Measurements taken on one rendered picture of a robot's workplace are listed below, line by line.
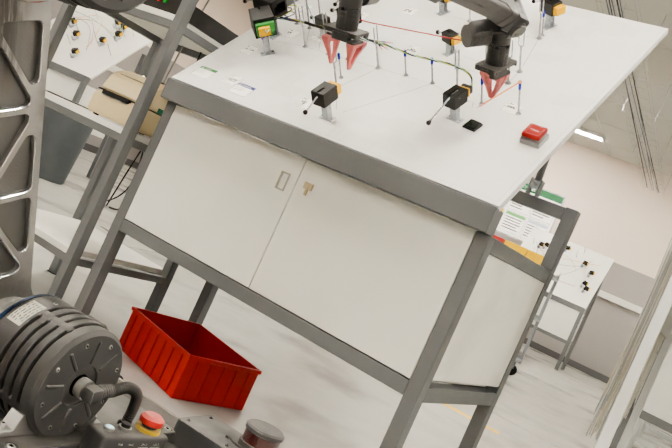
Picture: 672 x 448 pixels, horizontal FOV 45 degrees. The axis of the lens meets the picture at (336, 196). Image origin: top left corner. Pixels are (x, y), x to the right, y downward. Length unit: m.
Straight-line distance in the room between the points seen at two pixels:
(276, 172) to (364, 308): 0.49
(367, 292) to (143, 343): 0.86
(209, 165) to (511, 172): 0.92
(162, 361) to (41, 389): 1.42
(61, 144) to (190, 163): 3.94
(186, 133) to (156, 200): 0.23
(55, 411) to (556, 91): 1.66
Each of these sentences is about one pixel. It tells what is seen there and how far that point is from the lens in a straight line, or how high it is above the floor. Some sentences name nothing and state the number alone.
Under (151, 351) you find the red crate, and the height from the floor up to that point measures 0.07.
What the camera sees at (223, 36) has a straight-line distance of 2.89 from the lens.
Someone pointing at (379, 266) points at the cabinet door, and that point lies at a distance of 2.07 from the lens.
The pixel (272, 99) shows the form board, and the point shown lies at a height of 0.92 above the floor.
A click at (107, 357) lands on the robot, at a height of 0.38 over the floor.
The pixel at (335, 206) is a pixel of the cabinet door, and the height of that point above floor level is 0.71.
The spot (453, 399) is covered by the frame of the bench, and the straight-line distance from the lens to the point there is 2.21.
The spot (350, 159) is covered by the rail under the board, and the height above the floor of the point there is 0.84.
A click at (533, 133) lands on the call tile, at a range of 2.14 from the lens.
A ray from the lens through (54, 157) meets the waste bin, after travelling 6.41.
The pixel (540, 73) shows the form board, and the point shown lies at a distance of 2.46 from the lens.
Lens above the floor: 0.70
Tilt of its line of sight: 1 degrees up
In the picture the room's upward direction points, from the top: 24 degrees clockwise
